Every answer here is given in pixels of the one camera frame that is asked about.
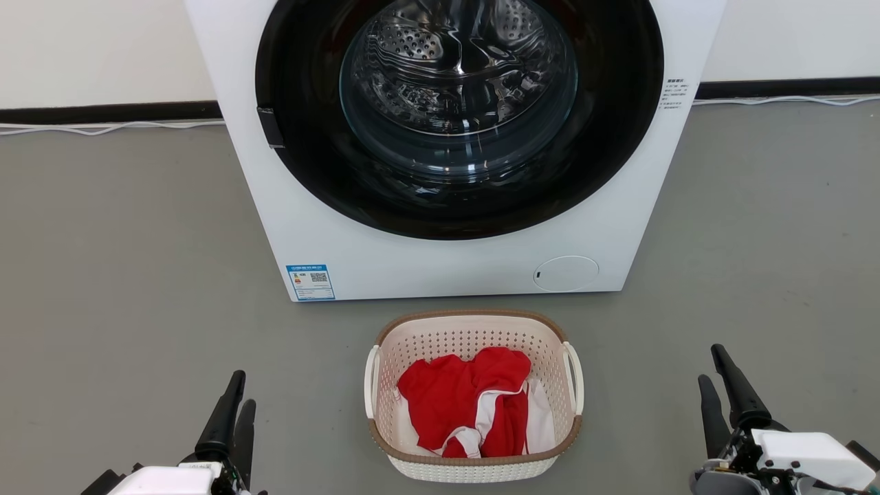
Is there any white floor cable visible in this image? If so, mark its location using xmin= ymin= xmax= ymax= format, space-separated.
xmin=693 ymin=94 xmax=880 ymax=107
xmin=0 ymin=120 xmax=226 ymax=137

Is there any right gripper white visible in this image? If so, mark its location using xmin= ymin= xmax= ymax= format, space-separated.
xmin=691 ymin=344 xmax=880 ymax=495

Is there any red garment with white stripe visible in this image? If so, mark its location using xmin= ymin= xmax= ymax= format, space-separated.
xmin=397 ymin=347 xmax=532 ymax=459

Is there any blue energy label sticker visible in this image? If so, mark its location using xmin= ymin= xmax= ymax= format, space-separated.
xmin=286 ymin=264 xmax=336 ymax=302

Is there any small grey text label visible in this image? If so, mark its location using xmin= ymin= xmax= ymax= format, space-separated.
xmin=661 ymin=77 xmax=688 ymax=111

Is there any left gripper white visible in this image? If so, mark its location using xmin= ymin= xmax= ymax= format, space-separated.
xmin=81 ymin=370 xmax=269 ymax=495

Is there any cream perforated laundry basket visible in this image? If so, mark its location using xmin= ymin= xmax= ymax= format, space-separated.
xmin=364 ymin=309 xmax=585 ymax=483

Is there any black round glass door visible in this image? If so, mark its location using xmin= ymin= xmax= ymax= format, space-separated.
xmin=255 ymin=0 xmax=665 ymax=241

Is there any white front-load washing machine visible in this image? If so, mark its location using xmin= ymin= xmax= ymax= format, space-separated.
xmin=184 ymin=0 xmax=728 ymax=303

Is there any round white filter cover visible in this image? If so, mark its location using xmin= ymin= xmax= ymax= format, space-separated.
xmin=533 ymin=256 xmax=600 ymax=292

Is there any steel washing drum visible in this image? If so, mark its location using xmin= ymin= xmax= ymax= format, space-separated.
xmin=340 ymin=0 xmax=579 ymax=174

